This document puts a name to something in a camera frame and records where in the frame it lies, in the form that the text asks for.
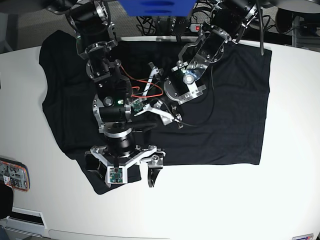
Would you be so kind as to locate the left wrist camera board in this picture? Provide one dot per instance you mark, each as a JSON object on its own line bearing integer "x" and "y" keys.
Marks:
{"x": 137, "y": 105}

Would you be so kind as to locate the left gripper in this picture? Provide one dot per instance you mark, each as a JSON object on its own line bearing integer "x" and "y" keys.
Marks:
{"x": 154, "y": 98}

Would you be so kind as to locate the white tray with black slot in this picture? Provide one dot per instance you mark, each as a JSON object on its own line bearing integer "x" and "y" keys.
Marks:
{"x": 25, "y": 221}

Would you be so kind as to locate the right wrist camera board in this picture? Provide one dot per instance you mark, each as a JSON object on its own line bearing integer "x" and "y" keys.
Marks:
{"x": 117, "y": 175}

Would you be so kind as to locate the small printed package corner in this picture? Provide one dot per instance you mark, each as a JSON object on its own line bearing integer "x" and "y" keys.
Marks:
{"x": 304, "y": 237}

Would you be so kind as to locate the white power strip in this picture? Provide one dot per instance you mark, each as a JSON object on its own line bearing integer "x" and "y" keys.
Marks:
{"x": 195, "y": 27}

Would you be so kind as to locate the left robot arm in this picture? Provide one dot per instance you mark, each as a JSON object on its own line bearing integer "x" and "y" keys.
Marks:
{"x": 226, "y": 22}

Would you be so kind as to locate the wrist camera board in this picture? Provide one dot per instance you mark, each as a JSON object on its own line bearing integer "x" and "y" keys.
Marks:
{"x": 137, "y": 105}
{"x": 117, "y": 175}

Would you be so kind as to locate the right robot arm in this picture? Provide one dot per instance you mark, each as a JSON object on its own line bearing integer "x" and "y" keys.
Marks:
{"x": 105, "y": 75}

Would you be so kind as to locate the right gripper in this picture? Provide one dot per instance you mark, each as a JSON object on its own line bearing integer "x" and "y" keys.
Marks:
{"x": 121, "y": 153}

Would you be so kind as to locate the black T-shirt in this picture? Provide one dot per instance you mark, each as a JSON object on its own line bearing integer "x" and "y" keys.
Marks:
{"x": 224, "y": 126}

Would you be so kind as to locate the black round object at left edge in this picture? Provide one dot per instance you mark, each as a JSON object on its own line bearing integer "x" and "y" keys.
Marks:
{"x": 6, "y": 200}

